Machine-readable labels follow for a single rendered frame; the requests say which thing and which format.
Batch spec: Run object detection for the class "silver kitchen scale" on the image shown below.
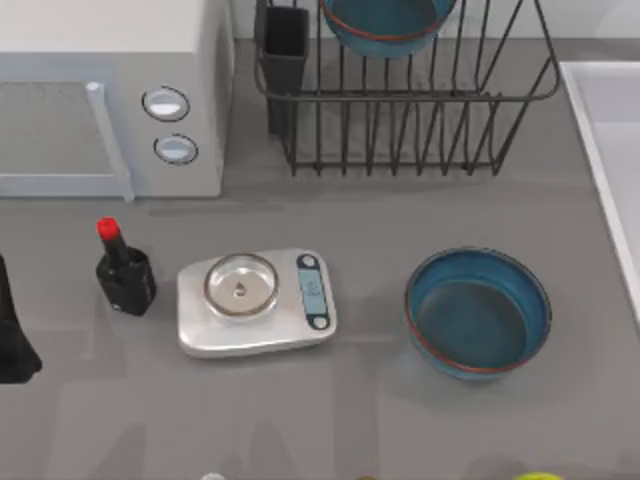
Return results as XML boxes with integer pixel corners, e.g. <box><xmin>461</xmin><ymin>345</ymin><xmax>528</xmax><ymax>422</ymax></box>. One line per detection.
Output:
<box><xmin>176</xmin><ymin>247</ymin><xmax>338</xmax><ymax>360</ymax></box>

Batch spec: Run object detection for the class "small microwave knob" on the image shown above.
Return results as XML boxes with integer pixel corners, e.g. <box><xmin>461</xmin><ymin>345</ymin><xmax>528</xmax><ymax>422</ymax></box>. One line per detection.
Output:
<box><xmin>152</xmin><ymin>133</ymin><xmax>199</xmax><ymax>166</ymax></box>

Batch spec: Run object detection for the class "blue bowl with red rim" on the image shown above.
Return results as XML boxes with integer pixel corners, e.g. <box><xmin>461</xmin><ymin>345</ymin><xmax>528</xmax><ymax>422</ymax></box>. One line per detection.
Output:
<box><xmin>404</xmin><ymin>245</ymin><xmax>553</xmax><ymax>384</ymax></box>
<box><xmin>319</xmin><ymin>0</ymin><xmax>459</xmax><ymax>60</ymax></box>

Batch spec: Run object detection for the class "dark grey cutlery holder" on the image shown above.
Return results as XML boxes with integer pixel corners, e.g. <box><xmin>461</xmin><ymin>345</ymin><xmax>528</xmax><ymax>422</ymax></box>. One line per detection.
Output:
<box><xmin>254</xmin><ymin>0</ymin><xmax>311</xmax><ymax>135</ymax></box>

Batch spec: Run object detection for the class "pale microwave oven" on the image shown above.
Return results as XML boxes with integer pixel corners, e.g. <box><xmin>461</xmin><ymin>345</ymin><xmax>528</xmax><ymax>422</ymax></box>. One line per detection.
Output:
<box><xmin>0</xmin><ymin>0</ymin><xmax>235</xmax><ymax>199</ymax></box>

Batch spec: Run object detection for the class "black bottle with red cap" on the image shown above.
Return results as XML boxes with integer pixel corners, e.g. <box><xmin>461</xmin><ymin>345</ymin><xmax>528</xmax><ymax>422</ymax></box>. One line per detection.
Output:
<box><xmin>95</xmin><ymin>216</ymin><xmax>158</xmax><ymax>318</ymax></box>

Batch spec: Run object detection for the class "large microwave knob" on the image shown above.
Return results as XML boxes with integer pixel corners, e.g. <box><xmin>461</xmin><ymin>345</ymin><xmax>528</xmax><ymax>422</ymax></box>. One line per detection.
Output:
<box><xmin>141</xmin><ymin>85</ymin><xmax>191</xmax><ymax>123</ymax></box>

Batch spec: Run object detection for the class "microwave oven door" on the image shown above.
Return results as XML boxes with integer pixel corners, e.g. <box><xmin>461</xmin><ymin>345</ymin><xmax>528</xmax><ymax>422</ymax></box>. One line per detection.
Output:
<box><xmin>0</xmin><ymin>53</ymin><xmax>135</xmax><ymax>199</ymax></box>

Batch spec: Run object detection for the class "white sink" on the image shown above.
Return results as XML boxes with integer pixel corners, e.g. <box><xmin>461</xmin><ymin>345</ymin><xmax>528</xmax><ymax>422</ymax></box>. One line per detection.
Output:
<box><xmin>558</xmin><ymin>60</ymin><xmax>640</xmax><ymax>326</ymax></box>

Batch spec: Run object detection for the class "black wire dish rack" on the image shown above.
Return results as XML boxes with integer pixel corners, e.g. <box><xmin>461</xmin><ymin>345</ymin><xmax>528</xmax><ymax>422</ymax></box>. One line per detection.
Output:
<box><xmin>253</xmin><ymin>0</ymin><xmax>562</xmax><ymax>178</ymax></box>

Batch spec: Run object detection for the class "microwave door handle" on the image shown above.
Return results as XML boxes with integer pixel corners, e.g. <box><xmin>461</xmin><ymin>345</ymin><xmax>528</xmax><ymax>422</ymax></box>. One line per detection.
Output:
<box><xmin>85</xmin><ymin>81</ymin><xmax>136</xmax><ymax>203</ymax></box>

